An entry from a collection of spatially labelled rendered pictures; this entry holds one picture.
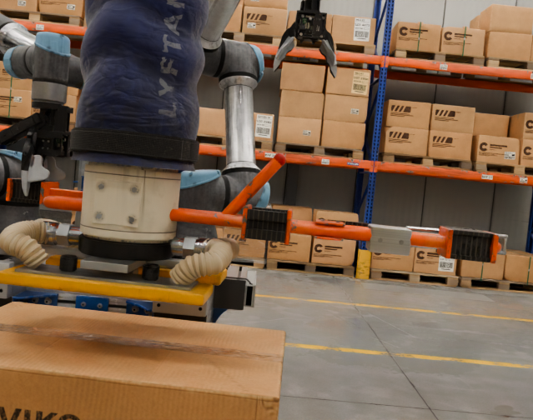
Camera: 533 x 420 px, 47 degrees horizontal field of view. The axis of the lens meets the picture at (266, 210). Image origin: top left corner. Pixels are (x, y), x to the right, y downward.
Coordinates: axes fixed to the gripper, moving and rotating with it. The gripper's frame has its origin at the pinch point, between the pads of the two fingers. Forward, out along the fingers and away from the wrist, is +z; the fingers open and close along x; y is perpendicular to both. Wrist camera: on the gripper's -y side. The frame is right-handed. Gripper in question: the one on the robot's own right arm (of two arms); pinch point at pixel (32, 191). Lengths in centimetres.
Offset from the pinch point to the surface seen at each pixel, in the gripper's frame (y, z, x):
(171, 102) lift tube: 37, -19, -33
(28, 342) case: 16.3, 24.0, -33.8
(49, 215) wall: -324, 84, 789
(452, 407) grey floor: 163, 118, 227
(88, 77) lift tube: 23.0, -22.0, -33.3
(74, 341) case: 23.0, 24.0, -30.0
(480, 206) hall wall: 346, 7, 846
